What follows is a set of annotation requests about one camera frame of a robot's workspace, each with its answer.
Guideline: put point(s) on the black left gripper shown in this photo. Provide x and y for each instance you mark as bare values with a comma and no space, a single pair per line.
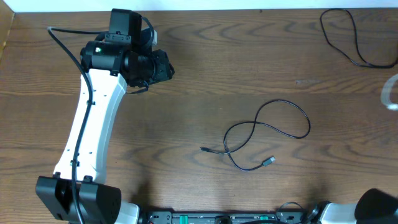
166,69

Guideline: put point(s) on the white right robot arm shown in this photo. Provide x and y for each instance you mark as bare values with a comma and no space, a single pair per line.
374,207

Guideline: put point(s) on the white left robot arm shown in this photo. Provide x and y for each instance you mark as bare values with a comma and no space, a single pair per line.
124,56

